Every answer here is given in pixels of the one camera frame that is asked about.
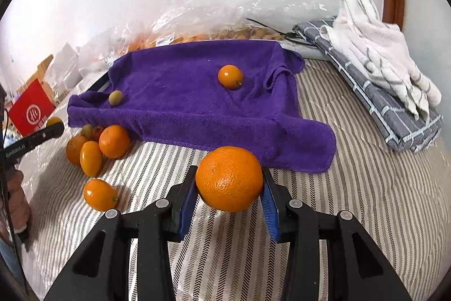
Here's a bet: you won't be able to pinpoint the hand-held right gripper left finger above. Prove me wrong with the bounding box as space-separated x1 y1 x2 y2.
44 165 200 301

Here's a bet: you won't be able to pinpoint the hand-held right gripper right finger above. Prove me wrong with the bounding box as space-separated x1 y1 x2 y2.
260 168 413 301

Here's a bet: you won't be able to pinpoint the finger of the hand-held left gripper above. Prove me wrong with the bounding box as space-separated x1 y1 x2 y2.
24 122 66 151

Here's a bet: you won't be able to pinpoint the medium round orange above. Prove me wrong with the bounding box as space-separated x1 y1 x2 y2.
99 125 131 159
66 135 89 166

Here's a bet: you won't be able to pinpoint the oval mandarin orange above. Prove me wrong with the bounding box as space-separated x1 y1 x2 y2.
79 141 104 177

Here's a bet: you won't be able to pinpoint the large round orange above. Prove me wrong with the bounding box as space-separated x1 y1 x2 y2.
195 146 264 213

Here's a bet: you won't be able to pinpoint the dark tray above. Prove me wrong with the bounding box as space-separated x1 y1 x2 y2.
92 73 111 94

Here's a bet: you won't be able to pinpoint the small mandarin orange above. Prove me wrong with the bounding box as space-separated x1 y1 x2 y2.
83 179 118 212

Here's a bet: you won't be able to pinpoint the small mandarin with stem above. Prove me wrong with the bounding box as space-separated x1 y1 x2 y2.
218 65 244 90

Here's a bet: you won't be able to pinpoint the clear plastic bag brown fruits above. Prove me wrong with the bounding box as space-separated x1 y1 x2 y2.
208 0 330 41

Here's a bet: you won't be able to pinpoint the person's left hand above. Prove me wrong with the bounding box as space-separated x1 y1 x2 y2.
5 170 32 233

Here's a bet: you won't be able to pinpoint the red box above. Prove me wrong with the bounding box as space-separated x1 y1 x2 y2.
8 80 54 137

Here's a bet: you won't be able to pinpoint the cardboard box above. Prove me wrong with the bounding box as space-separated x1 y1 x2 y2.
37 54 54 85

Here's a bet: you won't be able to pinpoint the white plastic bag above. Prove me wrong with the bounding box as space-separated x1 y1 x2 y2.
53 42 83 93

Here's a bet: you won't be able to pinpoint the striped bed sheet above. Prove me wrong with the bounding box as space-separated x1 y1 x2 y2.
14 58 451 301

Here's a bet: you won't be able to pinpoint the purple towel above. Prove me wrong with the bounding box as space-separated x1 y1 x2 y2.
67 40 337 174

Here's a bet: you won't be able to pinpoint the grey plaid folded cloth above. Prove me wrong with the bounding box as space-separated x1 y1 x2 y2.
292 19 445 153

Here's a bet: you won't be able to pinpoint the clear plastic bag of mandarins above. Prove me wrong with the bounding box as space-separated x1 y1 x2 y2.
79 0 215 72

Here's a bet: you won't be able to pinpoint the white striped towel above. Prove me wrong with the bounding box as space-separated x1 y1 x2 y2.
322 0 443 120

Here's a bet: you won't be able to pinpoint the black cable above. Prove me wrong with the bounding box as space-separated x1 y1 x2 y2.
246 18 304 41

